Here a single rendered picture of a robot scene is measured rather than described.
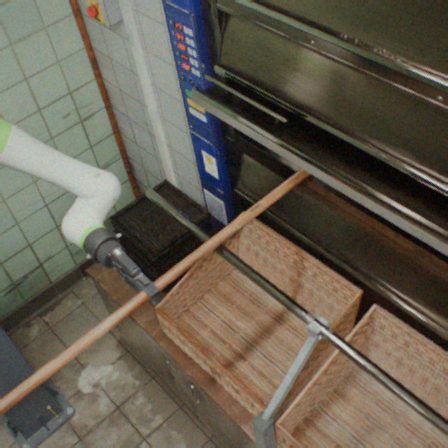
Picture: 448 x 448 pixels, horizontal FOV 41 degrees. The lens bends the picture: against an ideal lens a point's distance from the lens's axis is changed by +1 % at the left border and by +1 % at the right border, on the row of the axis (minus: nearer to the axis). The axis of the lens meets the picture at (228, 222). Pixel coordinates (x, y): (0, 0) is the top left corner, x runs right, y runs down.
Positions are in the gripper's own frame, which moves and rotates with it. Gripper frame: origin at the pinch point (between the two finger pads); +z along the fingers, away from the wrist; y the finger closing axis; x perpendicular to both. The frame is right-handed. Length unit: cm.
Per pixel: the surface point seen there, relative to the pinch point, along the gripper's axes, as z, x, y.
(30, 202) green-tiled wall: -122, -7, 57
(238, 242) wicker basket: -27, -51, 47
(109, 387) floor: -57, 13, 119
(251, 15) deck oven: -18, -60, -46
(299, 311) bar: 32.6, -23.5, 1.7
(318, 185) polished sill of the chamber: 6, -60, 1
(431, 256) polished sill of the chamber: 46, -60, 2
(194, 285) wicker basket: -26, -27, 50
